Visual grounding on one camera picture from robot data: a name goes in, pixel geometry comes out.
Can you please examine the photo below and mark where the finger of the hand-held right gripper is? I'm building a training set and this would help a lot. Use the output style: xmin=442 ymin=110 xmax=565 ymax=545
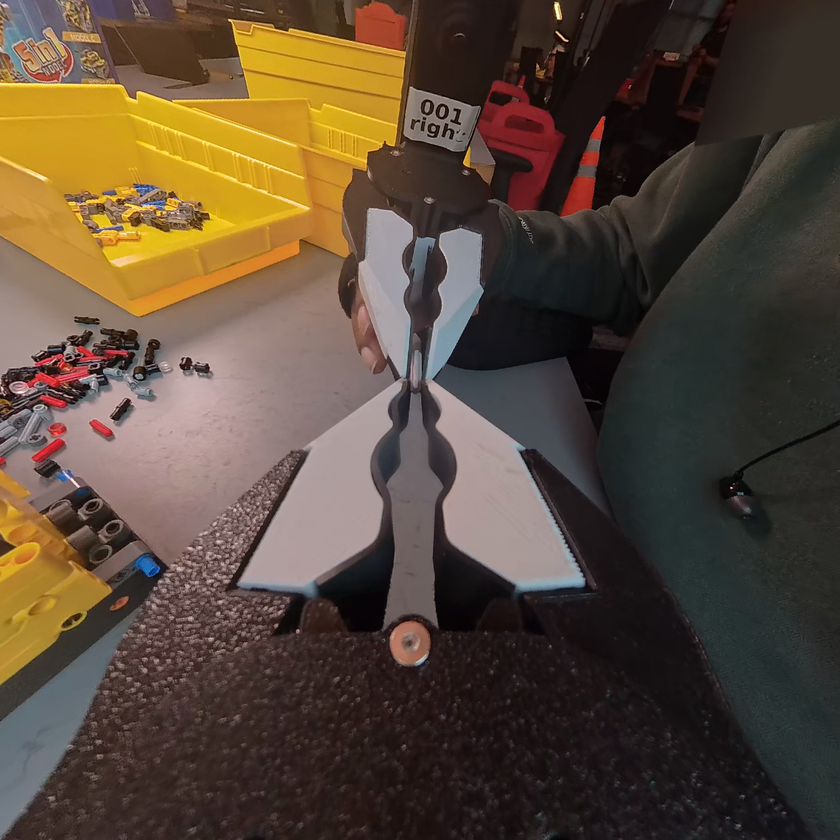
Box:
xmin=422 ymin=225 xmax=488 ymax=382
xmin=356 ymin=206 xmax=424 ymax=383

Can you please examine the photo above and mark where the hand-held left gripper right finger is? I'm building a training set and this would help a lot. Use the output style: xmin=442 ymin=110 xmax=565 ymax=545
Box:
xmin=421 ymin=381 xmax=589 ymax=632

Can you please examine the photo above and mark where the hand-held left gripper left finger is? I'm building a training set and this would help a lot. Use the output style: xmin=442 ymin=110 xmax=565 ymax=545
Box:
xmin=235 ymin=381 xmax=412 ymax=632

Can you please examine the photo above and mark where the pile of grey blue lego parts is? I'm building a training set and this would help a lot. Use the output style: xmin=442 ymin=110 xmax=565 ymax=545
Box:
xmin=63 ymin=182 xmax=212 ymax=248

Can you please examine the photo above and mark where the yellow lego vehicle model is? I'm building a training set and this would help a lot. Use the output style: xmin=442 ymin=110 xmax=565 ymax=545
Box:
xmin=0 ymin=451 xmax=166 ymax=689

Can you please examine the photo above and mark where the pile of small lego pins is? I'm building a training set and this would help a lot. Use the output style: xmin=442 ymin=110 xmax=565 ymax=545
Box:
xmin=0 ymin=314 xmax=214 ymax=462

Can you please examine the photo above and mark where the colourful lego set box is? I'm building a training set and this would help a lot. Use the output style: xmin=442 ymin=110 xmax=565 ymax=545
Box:
xmin=0 ymin=0 xmax=120 ymax=86

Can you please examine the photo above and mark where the person's right hand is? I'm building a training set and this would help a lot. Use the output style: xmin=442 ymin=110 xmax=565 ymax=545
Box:
xmin=336 ymin=257 xmax=403 ymax=379

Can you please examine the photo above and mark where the orange plastic bin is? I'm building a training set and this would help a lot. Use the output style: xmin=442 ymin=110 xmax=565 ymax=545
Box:
xmin=353 ymin=2 xmax=409 ymax=52

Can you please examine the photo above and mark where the red plastic canister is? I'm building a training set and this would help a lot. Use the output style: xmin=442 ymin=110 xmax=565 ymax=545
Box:
xmin=474 ymin=79 xmax=567 ymax=212

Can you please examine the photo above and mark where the yellow plastic storage bin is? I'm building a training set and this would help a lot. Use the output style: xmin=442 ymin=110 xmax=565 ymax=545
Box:
xmin=0 ymin=82 xmax=316 ymax=319
xmin=176 ymin=18 xmax=409 ymax=259

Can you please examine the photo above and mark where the orange traffic cone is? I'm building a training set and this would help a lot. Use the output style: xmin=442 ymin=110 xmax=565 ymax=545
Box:
xmin=560 ymin=115 xmax=608 ymax=219

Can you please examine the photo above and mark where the black angled panel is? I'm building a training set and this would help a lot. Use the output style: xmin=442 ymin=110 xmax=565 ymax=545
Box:
xmin=98 ymin=20 xmax=212 ymax=91

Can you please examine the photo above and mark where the person's green hoodie torso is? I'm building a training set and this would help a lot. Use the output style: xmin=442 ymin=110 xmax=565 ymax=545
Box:
xmin=594 ymin=118 xmax=840 ymax=840

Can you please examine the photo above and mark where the black earphone cable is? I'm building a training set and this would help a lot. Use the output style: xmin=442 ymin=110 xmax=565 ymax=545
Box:
xmin=717 ymin=420 xmax=840 ymax=522

